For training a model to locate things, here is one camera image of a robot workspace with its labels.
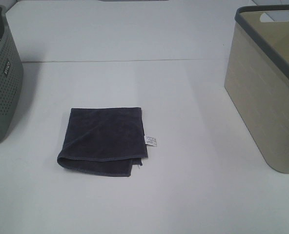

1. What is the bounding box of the dark grey towel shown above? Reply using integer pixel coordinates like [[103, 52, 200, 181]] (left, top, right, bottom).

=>
[[57, 107, 157, 177]]

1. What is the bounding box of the beige basket with grey rim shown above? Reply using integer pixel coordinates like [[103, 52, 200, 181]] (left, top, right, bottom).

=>
[[224, 4, 289, 174]]

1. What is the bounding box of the grey perforated plastic basket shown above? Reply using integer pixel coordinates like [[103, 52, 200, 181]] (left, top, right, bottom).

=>
[[0, 5, 23, 142]]

